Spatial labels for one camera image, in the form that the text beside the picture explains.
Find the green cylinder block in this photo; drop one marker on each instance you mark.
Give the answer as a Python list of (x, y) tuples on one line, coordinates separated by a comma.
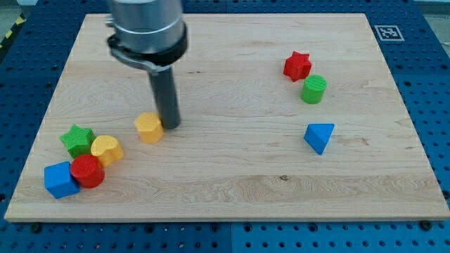
[(313, 89)]

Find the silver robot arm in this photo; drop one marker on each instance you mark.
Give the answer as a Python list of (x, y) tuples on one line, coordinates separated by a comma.
[(149, 35)]

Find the white fiducial marker tag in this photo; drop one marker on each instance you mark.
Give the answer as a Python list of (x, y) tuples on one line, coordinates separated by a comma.
[(389, 33)]

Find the red star block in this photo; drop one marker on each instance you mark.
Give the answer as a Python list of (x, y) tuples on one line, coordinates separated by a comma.
[(297, 66)]

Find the light wooden board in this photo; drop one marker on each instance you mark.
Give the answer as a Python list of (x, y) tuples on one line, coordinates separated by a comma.
[(239, 153)]

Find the green star block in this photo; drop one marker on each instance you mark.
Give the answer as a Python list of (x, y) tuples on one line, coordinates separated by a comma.
[(78, 141)]

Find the blue cube block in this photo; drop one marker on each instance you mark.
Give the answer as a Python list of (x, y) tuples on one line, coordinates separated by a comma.
[(59, 181)]

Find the blue triangle block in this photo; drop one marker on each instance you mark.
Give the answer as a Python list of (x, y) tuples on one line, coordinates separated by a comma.
[(318, 135)]

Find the yellow hexagon block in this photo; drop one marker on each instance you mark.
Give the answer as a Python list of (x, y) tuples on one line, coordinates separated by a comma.
[(149, 127)]

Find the red cylinder block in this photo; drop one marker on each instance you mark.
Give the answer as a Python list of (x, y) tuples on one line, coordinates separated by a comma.
[(87, 171)]

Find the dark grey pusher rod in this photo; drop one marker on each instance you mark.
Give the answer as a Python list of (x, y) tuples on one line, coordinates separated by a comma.
[(164, 91)]

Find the yellow heart block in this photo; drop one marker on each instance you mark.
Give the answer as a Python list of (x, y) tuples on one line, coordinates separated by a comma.
[(106, 149)]

